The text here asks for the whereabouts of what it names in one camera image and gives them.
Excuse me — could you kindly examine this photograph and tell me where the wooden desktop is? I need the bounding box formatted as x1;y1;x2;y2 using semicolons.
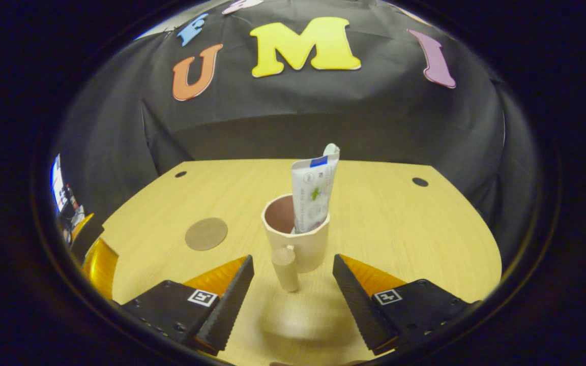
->
101;159;503;365

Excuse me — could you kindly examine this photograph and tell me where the round brown coaster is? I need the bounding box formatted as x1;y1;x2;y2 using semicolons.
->
185;218;229;252

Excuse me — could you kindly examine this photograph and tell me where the white toothpaste tube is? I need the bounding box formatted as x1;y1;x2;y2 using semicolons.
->
291;152;340;234

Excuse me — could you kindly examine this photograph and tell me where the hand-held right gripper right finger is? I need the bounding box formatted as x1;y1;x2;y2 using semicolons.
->
332;254;482;356

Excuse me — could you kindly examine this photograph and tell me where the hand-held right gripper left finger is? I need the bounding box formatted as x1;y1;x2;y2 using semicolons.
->
120;255;255;356

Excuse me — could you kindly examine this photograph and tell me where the black backdrop cloth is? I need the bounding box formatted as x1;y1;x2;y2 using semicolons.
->
56;0;538;255

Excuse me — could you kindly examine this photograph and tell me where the beige cup with handle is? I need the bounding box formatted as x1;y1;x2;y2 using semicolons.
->
261;193;331;293

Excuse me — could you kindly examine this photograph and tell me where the lit computer screen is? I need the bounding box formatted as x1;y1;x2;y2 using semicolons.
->
50;154;68;214

